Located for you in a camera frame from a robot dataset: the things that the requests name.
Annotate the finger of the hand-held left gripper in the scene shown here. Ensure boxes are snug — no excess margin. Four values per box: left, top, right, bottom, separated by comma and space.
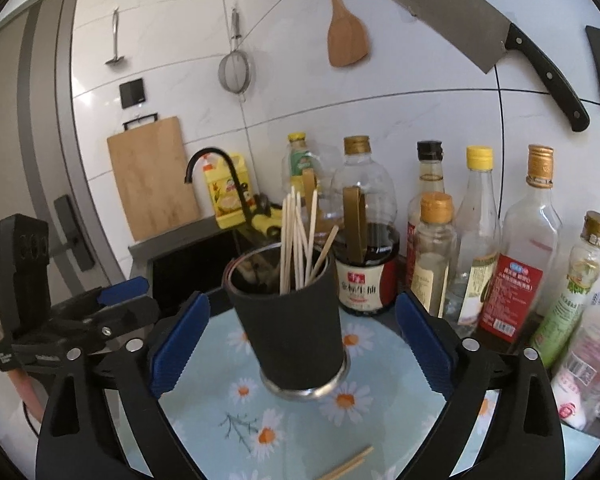
54, 276, 152, 322
55, 296, 160, 357

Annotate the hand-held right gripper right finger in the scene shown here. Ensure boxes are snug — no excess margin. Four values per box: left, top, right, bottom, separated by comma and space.
396, 291, 566, 480

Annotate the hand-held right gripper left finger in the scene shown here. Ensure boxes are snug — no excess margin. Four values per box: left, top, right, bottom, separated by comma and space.
35, 290, 212, 480

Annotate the black utensil holder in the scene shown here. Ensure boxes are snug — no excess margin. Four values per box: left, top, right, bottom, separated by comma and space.
222, 242, 352, 403

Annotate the bunch of wooden chopsticks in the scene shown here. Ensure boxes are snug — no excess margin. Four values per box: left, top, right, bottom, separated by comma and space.
279, 185, 341, 295

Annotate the person's left hand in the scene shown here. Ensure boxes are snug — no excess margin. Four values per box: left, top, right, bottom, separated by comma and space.
10, 366, 49, 424

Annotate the daisy print table mat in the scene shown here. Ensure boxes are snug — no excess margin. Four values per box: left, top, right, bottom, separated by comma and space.
152, 305, 600, 480

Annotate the kitchen sink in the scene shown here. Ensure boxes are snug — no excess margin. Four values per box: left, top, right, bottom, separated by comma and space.
147, 225, 261, 311

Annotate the large soy sauce bottle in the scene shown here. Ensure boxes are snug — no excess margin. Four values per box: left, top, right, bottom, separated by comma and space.
330, 135, 401, 317

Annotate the short gold cap bottle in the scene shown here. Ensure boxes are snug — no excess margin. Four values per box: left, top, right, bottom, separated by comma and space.
411, 192, 458, 320

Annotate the red label gold cap bottle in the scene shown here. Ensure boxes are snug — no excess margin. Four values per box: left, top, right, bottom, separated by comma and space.
477, 144, 563, 345

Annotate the wooden cutting board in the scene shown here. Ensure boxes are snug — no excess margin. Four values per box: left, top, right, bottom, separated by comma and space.
106, 112, 202, 242

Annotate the yellow dish soap bottle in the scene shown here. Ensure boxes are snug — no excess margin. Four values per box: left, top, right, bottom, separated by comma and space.
203, 152, 255, 231

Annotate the wooden chopstick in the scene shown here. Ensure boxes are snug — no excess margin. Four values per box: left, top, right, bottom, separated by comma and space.
330, 452, 375, 480
319, 446, 373, 479

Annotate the yellow cloth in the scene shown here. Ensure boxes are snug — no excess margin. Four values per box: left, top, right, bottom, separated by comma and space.
250, 212, 283, 238

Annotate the small green label bottle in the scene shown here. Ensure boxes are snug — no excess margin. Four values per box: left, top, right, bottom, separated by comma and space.
529, 211, 600, 370

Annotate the black faucet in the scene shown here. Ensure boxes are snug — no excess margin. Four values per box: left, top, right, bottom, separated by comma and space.
184, 146, 261, 231

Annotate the white plastic packet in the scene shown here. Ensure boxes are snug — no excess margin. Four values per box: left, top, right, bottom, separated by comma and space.
552, 360, 598, 428

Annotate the grey door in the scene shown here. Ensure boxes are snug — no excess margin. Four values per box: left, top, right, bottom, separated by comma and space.
0, 0, 131, 321

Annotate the black cap glass bottle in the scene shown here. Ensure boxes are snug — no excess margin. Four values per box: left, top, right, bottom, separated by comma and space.
406, 140, 448, 301

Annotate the yellow cap clear bottle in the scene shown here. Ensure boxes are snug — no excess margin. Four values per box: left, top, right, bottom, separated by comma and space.
450, 146, 502, 338

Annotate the large cooking oil bottle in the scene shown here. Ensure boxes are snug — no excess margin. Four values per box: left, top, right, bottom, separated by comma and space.
280, 155, 348, 246

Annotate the green label bottle yellow cap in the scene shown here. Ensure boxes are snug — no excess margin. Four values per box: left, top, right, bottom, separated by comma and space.
281, 132, 326, 201

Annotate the metal mesh strainer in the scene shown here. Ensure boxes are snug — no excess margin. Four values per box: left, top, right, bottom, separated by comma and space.
218, 7, 256, 95

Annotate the hanging metal spatula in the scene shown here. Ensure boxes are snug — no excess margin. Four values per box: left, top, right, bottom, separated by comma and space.
105, 8, 127, 67

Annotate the wooden spatula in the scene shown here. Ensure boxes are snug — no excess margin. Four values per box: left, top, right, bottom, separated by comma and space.
319, 0, 372, 68

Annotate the dark door handle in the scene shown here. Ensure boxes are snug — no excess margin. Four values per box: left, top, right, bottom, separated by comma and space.
54, 195, 95, 268

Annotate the small black wall switch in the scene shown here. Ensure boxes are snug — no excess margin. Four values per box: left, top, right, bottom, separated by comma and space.
119, 77, 147, 109

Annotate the steel cleaver black handle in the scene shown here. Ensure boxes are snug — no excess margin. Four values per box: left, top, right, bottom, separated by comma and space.
386, 0, 592, 133

